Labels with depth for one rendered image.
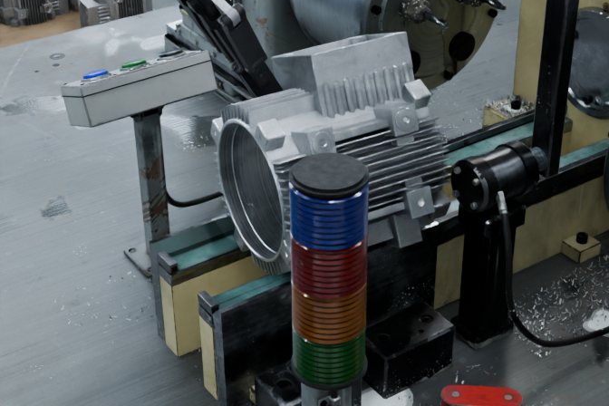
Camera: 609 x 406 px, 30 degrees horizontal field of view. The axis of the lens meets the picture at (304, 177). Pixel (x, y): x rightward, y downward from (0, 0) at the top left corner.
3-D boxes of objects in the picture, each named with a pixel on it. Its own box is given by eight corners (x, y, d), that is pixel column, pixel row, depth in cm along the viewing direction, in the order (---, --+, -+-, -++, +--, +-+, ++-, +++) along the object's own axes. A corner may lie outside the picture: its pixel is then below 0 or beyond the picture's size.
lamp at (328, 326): (337, 291, 96) (337, 246, 94) (381, 327, 92) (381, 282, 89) (277, 316, 93) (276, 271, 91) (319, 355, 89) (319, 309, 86)
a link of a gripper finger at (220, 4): (198, -34, 113) (226, -19, 109) (224, 3, 116) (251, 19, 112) (181, -19, 112) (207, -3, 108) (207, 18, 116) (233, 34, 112)
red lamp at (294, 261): (337, 246, 94) (337, 200, 91) (381, 282, 89) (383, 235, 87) (276, 271, 91) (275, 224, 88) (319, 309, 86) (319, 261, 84)
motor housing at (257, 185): (379, 216, 140) (349, 64, 137) (467, 234, 123) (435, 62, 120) (233, 263, 132) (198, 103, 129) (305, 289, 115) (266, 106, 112)
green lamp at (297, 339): (337, 333, 98) (337, 291, 96) (379, 370, 94) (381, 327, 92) (279, 359, 95) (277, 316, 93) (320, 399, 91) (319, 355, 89)
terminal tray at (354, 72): (372, 95, 134) (360, 34, 132) (420, 96, 124) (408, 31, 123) (282, 119, 129) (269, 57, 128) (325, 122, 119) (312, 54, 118)
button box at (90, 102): (194, 89, 144) (184, 48, 143) (219, 89, 138) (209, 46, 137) (69, 126, 136) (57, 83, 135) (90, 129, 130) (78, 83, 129)
